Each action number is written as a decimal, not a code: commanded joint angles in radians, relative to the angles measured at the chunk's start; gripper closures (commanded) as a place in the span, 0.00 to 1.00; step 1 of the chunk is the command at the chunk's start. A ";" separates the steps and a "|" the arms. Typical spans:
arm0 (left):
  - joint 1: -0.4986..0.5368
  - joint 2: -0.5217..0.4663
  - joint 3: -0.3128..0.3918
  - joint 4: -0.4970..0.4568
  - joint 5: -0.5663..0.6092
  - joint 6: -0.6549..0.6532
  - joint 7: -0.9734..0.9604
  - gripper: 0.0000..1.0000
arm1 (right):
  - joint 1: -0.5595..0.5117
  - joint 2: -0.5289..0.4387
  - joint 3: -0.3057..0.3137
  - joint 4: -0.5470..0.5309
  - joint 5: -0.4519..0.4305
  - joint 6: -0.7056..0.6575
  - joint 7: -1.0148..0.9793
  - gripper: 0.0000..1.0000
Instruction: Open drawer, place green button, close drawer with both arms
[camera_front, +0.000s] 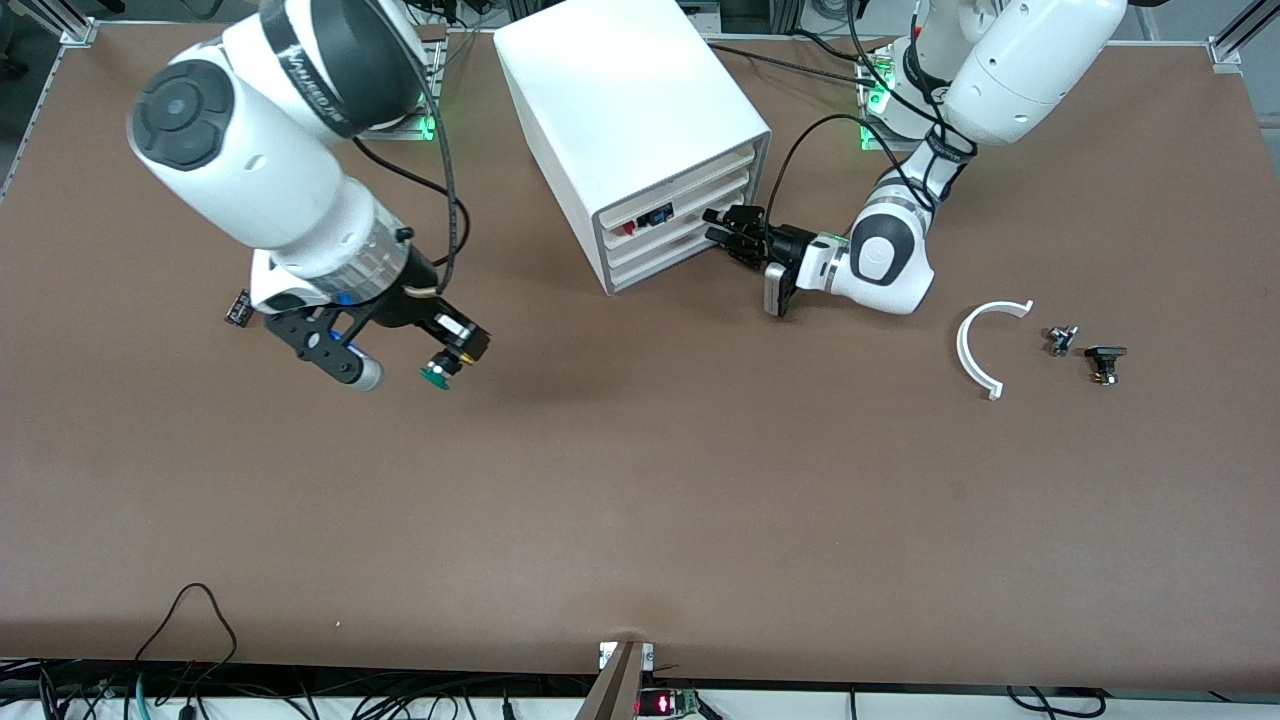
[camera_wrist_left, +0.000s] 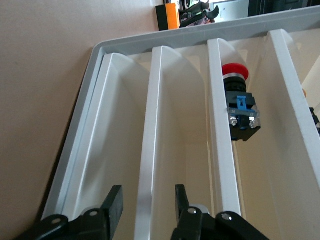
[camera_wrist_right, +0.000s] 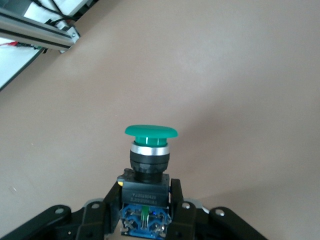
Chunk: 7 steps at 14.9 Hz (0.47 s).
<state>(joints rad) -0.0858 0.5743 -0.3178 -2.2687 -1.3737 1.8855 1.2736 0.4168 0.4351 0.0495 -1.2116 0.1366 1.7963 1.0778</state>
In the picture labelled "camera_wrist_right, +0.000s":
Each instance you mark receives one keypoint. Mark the aluminium frame profile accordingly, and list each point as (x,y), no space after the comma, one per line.
(37,35)

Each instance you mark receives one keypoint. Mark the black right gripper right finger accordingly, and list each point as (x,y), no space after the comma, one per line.
(190,222)

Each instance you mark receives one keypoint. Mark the green mushroom push button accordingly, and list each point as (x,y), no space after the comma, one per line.
(151,131)

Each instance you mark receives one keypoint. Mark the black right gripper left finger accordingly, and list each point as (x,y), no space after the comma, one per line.
(95,220)

